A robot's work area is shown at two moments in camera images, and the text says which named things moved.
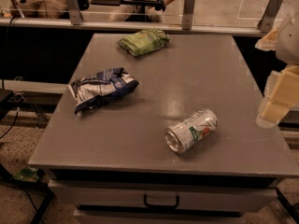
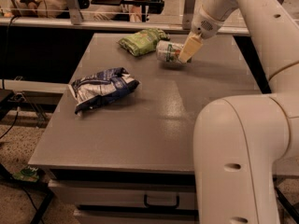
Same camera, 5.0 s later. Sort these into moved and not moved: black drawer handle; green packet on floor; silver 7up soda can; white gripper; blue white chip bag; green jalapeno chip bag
Moved: white gripper; silver 7up soda can
Not moved: green jalapeno chip bag; green packet on floor; blue white chip bag; black drawer handle
